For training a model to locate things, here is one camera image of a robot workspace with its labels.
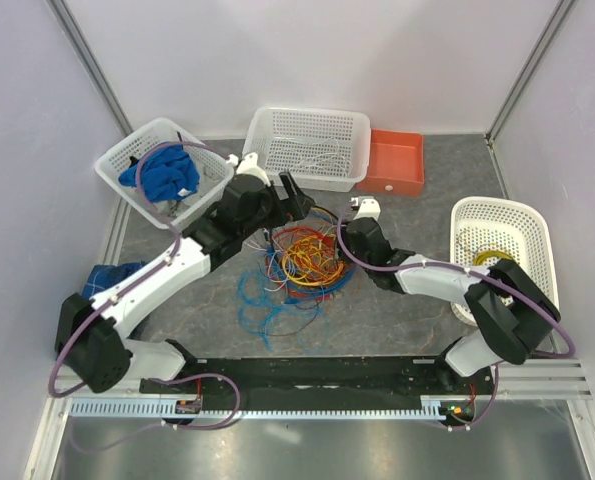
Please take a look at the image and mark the thin white wire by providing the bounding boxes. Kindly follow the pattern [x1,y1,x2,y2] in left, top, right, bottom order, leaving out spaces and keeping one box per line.
[246,234,298,291]

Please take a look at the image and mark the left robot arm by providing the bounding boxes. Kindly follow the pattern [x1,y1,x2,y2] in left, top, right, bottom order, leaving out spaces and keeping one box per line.
[55,172,315,393]

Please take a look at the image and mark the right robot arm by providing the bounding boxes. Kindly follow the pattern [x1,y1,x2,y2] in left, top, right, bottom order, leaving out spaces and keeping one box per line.
[338,217,561,394]

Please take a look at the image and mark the grey cloth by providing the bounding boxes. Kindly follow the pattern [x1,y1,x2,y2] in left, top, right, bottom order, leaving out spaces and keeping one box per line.
[154,161,224,220]

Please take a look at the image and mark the white perforated basket middle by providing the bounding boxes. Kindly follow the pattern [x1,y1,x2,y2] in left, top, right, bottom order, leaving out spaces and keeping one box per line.
[243,107,371,192]

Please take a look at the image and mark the white perforated basket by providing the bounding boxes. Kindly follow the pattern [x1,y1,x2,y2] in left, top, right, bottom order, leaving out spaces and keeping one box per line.
[243,107,371,192]
[449,196,559,305]
[94,118,234,229]

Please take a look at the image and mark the white perforated basket left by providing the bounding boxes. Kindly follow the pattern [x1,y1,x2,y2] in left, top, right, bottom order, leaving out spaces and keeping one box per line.
[94,118,234,229]

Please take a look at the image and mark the orange plastic tray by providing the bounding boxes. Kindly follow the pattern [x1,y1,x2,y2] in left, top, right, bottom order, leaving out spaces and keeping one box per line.
[356,129,425,197]

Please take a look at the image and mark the white perforated basket right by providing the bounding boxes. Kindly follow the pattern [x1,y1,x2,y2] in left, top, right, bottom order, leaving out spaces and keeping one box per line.
[449,196,559,305]

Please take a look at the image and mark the blue plaid cloth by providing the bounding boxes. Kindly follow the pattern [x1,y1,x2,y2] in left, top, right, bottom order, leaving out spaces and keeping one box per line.
[81,262,146,299]

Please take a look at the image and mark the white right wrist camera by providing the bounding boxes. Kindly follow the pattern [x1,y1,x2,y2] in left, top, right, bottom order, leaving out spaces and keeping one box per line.
[350,196,381,221]

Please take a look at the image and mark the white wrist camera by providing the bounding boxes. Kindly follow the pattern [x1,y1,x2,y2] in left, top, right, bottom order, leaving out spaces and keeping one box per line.
[226,152,271,186]
[350,196,381,221]

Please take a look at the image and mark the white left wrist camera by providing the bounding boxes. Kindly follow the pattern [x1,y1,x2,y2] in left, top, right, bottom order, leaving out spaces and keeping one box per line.
[226,152,271,186]

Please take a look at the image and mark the thick yellow cable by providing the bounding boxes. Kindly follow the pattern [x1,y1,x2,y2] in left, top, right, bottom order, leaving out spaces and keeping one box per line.
[280,239,348,290]

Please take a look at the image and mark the white wires in basket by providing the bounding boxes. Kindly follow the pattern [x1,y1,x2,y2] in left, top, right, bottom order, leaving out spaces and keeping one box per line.
[271,132,354,177]

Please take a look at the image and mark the blue ethernet cable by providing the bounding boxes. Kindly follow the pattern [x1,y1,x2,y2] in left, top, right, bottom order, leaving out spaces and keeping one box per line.
[261,204,358,304]

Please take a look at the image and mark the thin red wire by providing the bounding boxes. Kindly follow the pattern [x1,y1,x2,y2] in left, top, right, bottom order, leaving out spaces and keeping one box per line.
[276,224,348,291]

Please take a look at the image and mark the thin yellow wire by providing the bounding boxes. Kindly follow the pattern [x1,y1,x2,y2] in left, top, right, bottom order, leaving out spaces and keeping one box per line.
[281,207,348,286]

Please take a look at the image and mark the thick red cable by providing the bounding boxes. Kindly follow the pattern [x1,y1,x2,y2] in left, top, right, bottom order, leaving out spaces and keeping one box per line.
[274,225,338,301]

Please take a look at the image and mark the thin brown wire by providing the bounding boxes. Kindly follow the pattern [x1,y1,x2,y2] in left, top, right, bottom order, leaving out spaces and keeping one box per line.
[256,294,328,337]

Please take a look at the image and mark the thin light blue wire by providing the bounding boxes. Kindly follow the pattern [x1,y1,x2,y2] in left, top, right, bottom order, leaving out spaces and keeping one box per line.
[235,267,330,354]

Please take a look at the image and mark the yellow green wire coil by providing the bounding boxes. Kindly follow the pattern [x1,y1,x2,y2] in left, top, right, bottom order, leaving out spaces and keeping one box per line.
[471,249,516,269]

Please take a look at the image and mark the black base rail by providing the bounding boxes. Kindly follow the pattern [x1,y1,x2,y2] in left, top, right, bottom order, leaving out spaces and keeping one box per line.
[139,354,493,414]

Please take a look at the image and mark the aluminium frame post left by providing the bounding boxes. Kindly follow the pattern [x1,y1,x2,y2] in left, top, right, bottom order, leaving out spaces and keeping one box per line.
[47,0,133,135]

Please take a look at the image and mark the aluminium frame post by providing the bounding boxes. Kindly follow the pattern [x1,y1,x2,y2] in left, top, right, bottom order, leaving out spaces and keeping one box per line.
[485,0,577,147]
[47,0,133,135]

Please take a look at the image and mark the slotted cable duct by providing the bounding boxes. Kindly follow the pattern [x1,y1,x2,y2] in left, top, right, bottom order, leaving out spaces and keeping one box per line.
[69,397,456,421]

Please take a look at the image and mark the aluminium frame post right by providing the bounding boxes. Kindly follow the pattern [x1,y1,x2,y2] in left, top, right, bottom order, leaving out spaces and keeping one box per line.
[485,0,577,147]

